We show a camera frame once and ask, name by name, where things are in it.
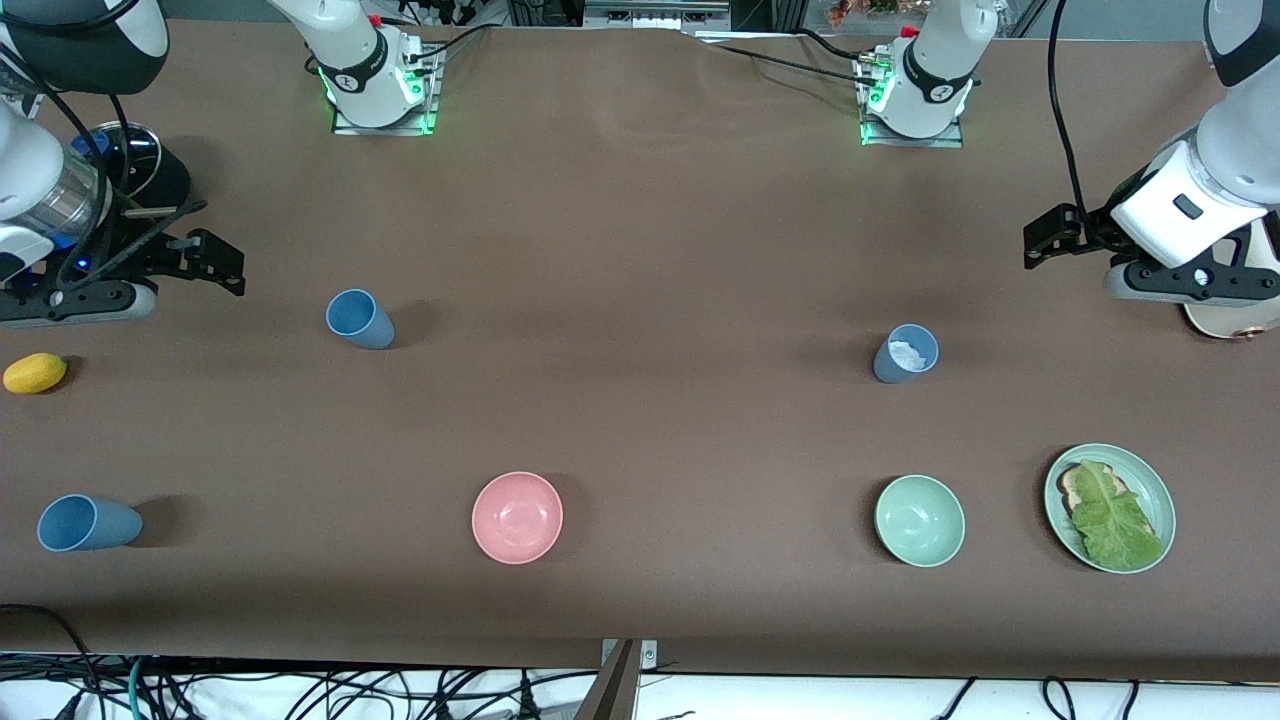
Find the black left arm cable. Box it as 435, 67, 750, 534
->
1045, 0, 1091, 219

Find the green lettuce leaf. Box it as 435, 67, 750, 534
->
1072, 460, 1167, 572

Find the pale green plate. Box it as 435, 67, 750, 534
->
1043, 443, 1177, 575

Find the pale green bowl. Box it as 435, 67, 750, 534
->
874, 474, 967, 568

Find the brown table cover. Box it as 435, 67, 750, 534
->
0, 18, 1280, 683

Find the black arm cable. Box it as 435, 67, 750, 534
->
0, 40, 211, 293
1045, 0, 1091, 219

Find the glass lid blue knob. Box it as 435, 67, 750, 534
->
70, 122, 163, 204

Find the yellow lemon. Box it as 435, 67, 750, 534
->
3, 353, 69, 395

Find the toast slice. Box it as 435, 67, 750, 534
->
1057, 462, 1161, 543

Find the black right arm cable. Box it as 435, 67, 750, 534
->
0, 40, 211, 293

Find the cream round kettle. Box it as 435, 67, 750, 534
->
1183, 215, 1280, 342

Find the black base cable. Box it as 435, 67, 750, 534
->
405, 24, 493, 67
700, 42, 873, 79

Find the blue plastic cup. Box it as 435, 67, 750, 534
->
326, 289, 395, 350
873, 324, 940, 384
37, 494, 143, 552

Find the grey power strip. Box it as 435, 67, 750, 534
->
583, 0, 732, 30

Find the pink bowl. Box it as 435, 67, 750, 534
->
471, 471, 564, 565

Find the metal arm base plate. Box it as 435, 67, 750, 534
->
858, 55, 967, 150
332, 45, 442, 137

